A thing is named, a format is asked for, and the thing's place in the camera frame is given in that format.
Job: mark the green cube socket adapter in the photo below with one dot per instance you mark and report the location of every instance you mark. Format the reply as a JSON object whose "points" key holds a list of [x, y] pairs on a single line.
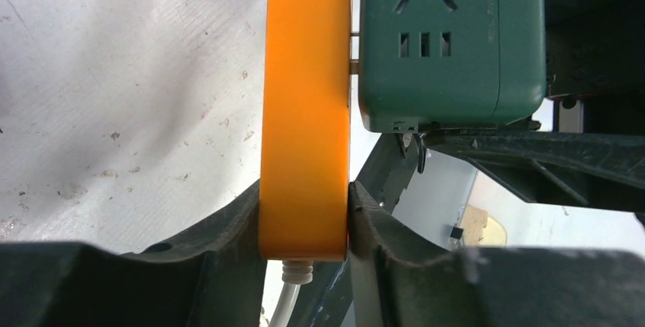
{"points": [[451, 62]]}

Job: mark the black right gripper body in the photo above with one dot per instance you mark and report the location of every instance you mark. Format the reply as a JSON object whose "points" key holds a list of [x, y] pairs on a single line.
{"points": [[595, 65]]}

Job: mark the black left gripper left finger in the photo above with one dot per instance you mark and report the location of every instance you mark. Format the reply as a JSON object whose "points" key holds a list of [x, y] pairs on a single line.
{"points": [[210, 274]]}

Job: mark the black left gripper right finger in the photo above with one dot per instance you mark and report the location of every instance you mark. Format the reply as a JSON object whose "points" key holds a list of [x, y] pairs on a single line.
{"points": [[401, 279]]}

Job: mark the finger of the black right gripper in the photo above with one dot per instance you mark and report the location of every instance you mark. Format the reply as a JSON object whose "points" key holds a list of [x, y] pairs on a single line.
{"points": [[581, 170]]}

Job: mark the orange power strip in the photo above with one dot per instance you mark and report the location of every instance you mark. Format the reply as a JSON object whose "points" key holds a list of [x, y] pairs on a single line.
{"points": [[303, 191]]}

